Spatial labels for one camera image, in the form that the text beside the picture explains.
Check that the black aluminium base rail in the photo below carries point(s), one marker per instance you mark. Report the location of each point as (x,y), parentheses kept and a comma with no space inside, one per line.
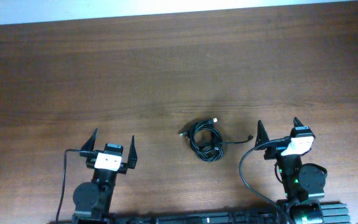
(326,213)

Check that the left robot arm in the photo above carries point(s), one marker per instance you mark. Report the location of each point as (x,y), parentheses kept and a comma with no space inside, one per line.
(93,199)

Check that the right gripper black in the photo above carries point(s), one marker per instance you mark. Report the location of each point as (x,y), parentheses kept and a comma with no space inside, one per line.
(270,152)

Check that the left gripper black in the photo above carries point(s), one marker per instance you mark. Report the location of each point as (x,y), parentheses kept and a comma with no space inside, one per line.
(87,150)

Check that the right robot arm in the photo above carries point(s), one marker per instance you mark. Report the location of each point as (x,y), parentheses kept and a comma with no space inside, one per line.
(303,183)

